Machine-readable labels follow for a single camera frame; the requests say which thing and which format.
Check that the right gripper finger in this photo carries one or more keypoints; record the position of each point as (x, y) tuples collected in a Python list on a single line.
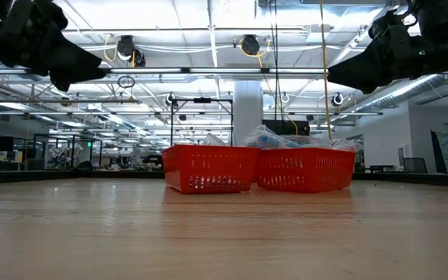
[(364, 72)]

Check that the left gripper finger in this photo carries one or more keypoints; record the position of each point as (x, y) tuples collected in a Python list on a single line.
[(72, 66)]

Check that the red toothbrush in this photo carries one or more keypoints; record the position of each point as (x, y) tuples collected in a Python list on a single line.
[(346, 145)]

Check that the clear vanity pack bag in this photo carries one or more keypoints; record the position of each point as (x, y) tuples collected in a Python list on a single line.
[(214, 141)]

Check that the black upright panel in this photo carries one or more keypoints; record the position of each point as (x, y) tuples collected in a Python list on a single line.
[(438, 151)]

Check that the grey mesh chair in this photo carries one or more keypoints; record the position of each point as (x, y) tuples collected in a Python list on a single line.
[(415, 165)]

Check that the red slotted plastic basket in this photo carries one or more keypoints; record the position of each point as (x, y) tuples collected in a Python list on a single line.
[(208, 171), (305, 171)]

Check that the white building column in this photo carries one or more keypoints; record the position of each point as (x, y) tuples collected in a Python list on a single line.
[(247, 113)]

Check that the long light strip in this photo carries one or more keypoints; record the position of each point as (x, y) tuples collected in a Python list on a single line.
[(224, 70)]

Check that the black aluminium rig frame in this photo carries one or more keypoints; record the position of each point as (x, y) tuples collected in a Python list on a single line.
[(53, 177)]

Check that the black background rig frame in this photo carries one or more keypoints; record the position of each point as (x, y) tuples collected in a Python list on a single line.
[(202, 100)]

